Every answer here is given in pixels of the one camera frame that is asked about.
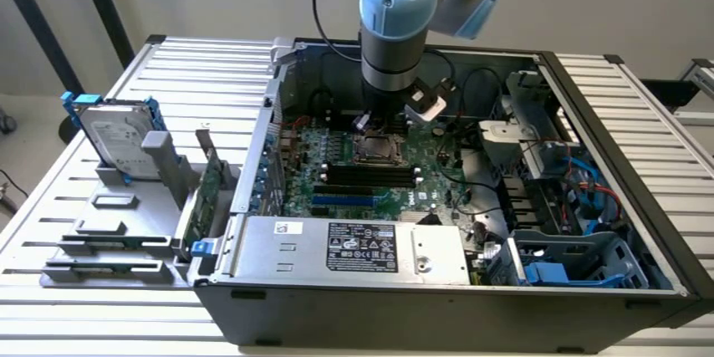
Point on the silver power supply unit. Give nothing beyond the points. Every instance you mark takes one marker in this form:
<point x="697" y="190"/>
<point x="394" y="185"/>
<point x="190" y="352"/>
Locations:
<point x="312" y="256"/>

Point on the black expansion slot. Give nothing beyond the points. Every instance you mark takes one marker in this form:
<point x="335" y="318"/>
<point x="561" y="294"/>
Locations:
<point x="343" y="190"/>

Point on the black RAM slot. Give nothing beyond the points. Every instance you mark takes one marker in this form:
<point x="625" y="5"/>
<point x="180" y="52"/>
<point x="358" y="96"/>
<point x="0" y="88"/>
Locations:
<point x="371" y="176"/>
<point x="371" y="166"/>
<point x="371" y="171"/>
<point x="371" y="182"/>

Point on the blue plastic bracket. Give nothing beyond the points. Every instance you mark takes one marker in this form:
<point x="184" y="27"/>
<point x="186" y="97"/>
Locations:
<point x="546" y="274"/>

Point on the blue expansion slot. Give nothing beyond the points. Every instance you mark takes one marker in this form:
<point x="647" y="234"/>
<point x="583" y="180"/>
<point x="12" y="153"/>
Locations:
<point x="343" y="200"/>

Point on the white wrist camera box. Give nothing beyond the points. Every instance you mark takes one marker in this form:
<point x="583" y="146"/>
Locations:
<point x="430" y="108"/>

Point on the CPU socket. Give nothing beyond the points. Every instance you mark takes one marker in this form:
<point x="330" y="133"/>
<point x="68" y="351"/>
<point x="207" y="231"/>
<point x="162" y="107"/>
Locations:
<point x="376" y="148"/>

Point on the blue case latch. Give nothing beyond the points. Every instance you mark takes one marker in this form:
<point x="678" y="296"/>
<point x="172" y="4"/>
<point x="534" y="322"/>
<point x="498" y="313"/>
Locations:
<point x="203" y="248"/>

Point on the silver disk bay cage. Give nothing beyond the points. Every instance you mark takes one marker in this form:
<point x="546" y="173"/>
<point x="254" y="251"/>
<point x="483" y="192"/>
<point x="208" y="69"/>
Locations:
<point x="513" y="131"/>

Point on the black open PC case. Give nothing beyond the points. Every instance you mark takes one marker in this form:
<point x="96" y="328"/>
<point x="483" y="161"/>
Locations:
<point x="390" y="315"/>

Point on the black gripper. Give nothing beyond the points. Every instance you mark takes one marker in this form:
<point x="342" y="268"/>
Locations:
<point x="384" y="106"/>

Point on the grey parts rack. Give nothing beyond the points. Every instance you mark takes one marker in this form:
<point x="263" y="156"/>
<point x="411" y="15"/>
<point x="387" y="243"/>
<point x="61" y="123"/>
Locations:
<point x="139" y="223"/>

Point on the grey case latch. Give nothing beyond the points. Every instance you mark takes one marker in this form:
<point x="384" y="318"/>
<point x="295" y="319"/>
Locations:
<point x="284" y="49"/>

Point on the grey front drive cage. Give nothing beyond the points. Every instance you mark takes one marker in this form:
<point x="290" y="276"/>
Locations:
<point x="602" y="248"/>

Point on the hard disk with blue rails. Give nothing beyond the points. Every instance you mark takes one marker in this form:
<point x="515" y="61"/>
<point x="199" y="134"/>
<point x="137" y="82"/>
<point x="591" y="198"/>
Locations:
<point x="111" y="135"/>

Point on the black stand pole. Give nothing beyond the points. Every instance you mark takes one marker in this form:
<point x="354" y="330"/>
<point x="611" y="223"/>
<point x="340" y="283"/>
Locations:
<point x="39" y="27"/>
<point x="105" y="6"/>

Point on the green motherboard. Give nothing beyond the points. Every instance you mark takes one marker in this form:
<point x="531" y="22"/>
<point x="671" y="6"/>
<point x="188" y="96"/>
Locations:
<point x="430" y="169"/>

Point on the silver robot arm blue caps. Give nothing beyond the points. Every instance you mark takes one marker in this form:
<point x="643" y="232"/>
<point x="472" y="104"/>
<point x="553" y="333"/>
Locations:
<point x="396" y="6"/>

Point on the green graphics card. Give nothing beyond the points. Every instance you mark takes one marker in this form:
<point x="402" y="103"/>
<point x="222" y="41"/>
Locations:
<point x="208" y="190"/>

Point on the silver chipset heatsink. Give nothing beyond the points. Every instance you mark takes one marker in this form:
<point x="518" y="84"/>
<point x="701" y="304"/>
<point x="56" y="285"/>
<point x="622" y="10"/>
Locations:
<point x="419" y="217"/>

